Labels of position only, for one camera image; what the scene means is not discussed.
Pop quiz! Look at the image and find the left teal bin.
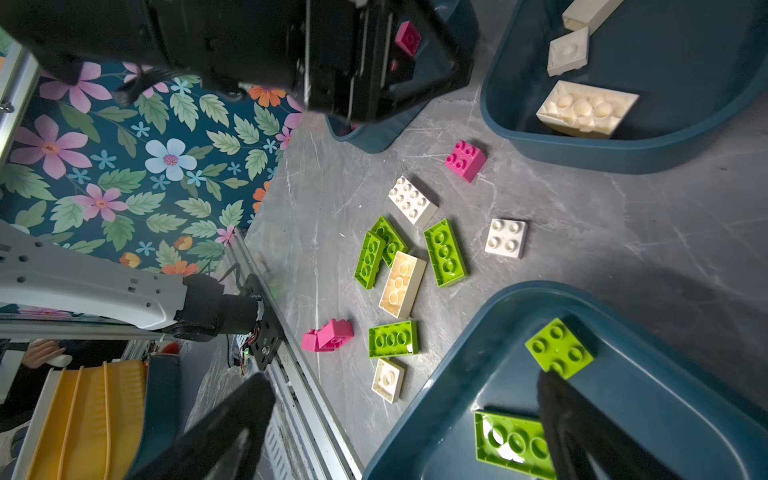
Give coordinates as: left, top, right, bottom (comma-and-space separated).
325, 0, 481, 154

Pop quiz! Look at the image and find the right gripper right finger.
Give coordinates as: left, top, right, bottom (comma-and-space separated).
537, 372, 679, 479

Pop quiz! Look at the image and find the teal bin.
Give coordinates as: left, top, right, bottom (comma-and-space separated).
481, 1, 767, 174
325, 0, 481, 154
365, 281, 767, 479

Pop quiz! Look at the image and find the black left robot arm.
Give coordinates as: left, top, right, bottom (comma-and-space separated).
1, 1, 478, 340

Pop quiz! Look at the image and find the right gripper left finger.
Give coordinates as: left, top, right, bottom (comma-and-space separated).
129, 373, 276, 479

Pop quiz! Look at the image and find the green small square brick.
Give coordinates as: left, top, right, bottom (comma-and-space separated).
525, 318, 594, 380

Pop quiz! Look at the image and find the white long brick bottom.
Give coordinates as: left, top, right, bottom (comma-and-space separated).
536, 81, 639, 139

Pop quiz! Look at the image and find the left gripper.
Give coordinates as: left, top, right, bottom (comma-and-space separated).
299, 1, 474, 123

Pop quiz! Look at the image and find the pink long brick bottom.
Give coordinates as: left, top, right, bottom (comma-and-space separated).
301, 319, 354, 353

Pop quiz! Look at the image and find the white long brick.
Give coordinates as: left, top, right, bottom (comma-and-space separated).
536, 81, 639, 139
388, 176, 438, 229

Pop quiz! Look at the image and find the cream long brick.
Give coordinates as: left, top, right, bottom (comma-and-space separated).
379, 251, 426, 320

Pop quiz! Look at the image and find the green long brick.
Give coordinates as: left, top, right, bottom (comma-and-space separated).
423, 219, 468, 288
473, 410, 557, 480
368, 320, 419, 359
354, 231, 386, 290

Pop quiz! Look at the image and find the pink small brick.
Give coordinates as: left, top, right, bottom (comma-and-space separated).
395, 21, 422, 58

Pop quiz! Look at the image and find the right teal bin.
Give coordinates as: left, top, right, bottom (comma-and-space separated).
365, 281, 767, 479

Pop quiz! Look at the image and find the white small brick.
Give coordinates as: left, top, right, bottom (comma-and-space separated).
547, 27, 590, 77
485, 218, 528, 259
371, 358, 405, 404

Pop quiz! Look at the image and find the yellow ribbed panel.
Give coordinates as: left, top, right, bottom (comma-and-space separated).
12, 360, 147, 479

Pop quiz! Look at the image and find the white long brick top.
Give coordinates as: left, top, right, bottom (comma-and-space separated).
388, 176, 438, 229

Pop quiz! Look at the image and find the white square brick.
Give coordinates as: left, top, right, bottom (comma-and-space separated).
561, 0, 623, 35

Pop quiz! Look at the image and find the middle teal bin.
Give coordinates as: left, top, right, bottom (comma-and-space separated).
481, 1, 767, 174

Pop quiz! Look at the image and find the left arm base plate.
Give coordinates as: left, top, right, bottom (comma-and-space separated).
240, 274, 285, 372

